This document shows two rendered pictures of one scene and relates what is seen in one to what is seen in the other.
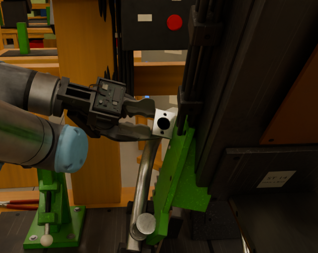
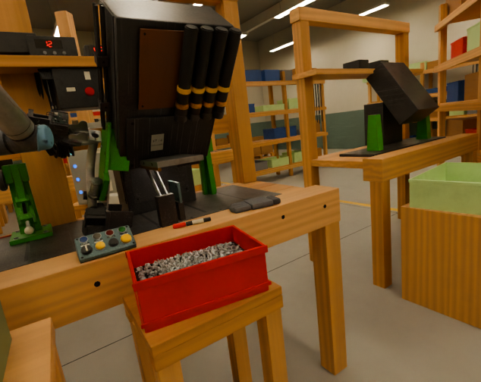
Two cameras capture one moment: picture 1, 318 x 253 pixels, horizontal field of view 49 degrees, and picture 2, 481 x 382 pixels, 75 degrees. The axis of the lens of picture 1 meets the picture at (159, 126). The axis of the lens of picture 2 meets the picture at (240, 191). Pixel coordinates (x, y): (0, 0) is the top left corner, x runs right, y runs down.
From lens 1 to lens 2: 0.68 m
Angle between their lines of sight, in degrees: 28
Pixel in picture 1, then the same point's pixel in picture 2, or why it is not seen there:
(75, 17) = (22, 97)
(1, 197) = not seen: outside the picture
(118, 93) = (64, 116)
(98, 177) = (57, 206)
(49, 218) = (28, 215)
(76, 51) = not seen: hidden behind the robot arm
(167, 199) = (105, 164)
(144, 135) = (85, 141)
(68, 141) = (43, 127)
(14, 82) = not seen: outside the picture
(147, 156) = (89, 163)
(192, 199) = (120, 164)
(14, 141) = (17, 114)
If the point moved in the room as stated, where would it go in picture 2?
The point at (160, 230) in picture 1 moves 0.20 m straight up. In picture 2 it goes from (105, 179) to (92, 117)
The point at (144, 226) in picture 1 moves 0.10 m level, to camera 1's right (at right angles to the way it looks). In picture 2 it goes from (95, 181) to (127, 176)
